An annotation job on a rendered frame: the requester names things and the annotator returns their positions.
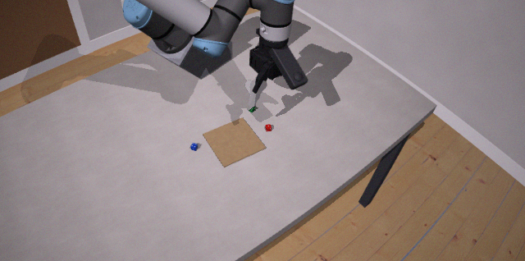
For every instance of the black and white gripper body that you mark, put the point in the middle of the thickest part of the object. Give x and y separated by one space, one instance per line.
261 58

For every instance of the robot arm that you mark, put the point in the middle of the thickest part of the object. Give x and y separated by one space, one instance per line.
214 28

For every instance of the tan mat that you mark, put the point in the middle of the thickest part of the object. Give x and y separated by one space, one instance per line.
233 142

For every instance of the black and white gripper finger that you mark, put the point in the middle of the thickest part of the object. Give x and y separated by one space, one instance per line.
256 87

